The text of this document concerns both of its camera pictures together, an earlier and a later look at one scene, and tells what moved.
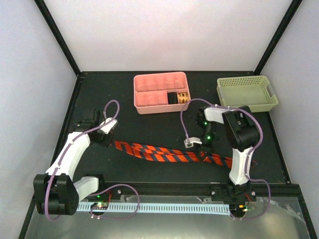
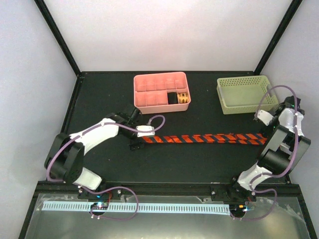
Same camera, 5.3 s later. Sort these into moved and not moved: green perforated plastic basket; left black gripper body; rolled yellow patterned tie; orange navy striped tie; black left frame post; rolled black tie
Moved: orange navy striped tie; left black gripper body
Not moved: rolled yellow patterned tie; black left frame post; rolled black tie; green perforated plastic basket
